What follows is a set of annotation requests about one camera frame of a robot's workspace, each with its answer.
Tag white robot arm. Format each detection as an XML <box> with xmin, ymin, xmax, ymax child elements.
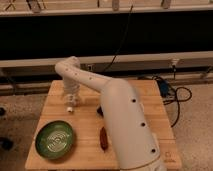
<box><xmin>55</xmin><ymin>57</ymin><xmax>167</xmax><ymax>171</ymax></box>

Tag green ceramic bowl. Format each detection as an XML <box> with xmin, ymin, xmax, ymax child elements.
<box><xmin>35</xmin><ymin>120</ymin><xmax>75</xmax><ymax>160</ymax></box>

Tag wooden table board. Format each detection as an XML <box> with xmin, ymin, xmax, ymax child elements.
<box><xmin>25</xmin><ymin>80</ymin><xmax>182</xmax><ymax>171</ymax></box>

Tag black rectangular device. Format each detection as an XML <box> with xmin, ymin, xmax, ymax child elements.
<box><xmin>97</xmin><ymin>106</ymin><xmax>103</xmax><ymax>117</ymax></box>

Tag brown oblong object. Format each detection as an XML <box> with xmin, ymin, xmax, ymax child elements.
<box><xmin>99</xmin><ymin>127</ymin><xmax>108</xmax><ymax>151</ymax></box>

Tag blue box on floor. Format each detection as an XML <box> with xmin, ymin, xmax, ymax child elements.
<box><xmin>158</xmin><ymin>81</ymin><xmax>169</xmax><ymax>97</ymax></box>

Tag black floor cables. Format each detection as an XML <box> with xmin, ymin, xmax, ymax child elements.
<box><xmin>152</xmin><ymin>75</ymin><xmax>193</xmax><ymax>128</ymax></box>

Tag black hanging cable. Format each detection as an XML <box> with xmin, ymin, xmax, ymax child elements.
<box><xmin>101</xmin><ymin>3</ymin><xmax>135</xmax><ymax>73</ymax></box>

